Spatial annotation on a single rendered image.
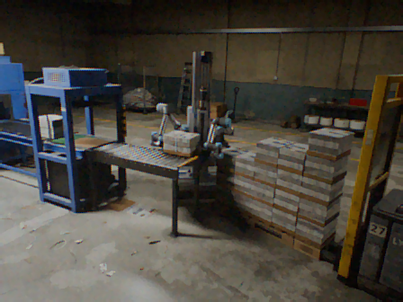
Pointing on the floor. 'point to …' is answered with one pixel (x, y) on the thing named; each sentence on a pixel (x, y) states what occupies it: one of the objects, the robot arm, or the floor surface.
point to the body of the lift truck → (384, 251)
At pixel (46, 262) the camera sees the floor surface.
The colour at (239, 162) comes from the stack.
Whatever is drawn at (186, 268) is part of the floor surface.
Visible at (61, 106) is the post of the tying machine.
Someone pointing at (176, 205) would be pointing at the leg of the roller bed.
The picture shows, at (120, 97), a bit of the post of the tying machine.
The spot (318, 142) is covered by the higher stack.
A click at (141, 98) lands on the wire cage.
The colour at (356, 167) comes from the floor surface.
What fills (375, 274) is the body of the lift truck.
